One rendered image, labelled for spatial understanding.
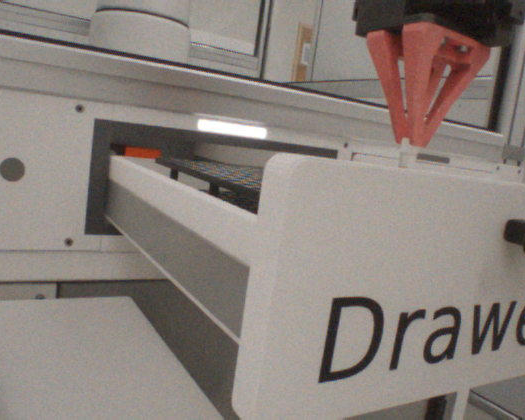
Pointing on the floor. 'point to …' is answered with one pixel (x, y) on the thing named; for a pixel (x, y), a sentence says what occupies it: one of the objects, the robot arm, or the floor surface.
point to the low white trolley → (86, 363)
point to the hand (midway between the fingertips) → (412, 133)
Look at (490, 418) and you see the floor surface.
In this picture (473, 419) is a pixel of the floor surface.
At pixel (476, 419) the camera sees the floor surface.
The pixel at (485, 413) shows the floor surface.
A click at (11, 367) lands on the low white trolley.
